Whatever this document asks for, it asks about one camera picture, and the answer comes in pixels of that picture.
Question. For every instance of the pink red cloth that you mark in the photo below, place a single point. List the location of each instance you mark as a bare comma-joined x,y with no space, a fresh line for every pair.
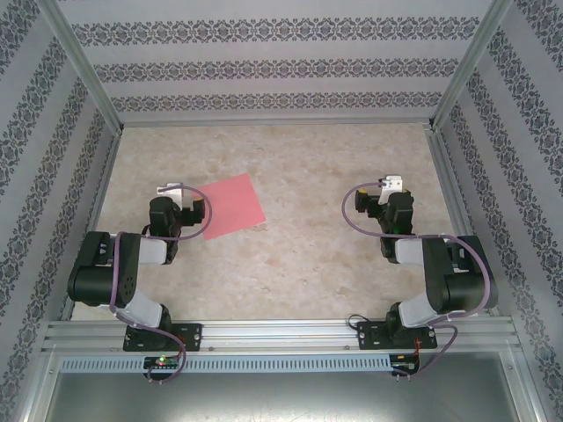
233,206

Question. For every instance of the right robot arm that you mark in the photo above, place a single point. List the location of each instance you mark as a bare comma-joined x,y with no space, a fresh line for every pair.
466,281

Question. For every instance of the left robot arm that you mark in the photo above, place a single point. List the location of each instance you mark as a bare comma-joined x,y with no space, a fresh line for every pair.
97,281

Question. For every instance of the circuit board with green light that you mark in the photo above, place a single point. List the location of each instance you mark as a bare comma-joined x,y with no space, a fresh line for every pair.
163,362

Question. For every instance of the small circuit board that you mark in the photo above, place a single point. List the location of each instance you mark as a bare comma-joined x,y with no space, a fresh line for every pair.
404,362

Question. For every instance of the grey metal panel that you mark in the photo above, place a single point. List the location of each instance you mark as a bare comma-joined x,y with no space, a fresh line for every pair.
281,400

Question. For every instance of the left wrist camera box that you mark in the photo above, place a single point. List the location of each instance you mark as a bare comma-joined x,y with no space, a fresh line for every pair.
172,191

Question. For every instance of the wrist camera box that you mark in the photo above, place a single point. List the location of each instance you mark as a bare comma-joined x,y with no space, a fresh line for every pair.
393,182
172,191

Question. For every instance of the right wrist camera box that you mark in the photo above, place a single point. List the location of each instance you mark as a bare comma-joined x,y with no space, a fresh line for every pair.
393,182

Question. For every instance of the aluminium side rail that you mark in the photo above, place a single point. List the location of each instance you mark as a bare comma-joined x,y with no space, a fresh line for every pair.
464,220
96,220

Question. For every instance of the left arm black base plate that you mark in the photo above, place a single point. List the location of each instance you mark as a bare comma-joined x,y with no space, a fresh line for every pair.
193,336

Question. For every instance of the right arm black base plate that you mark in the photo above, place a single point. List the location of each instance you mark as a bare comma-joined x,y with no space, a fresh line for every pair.
367,336

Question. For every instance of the aluminium mounting rail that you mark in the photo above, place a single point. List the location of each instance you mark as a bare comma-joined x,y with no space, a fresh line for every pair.
281,334

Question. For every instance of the aluminium frame post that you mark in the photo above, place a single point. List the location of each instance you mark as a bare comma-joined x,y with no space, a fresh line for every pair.
470,61
81,61

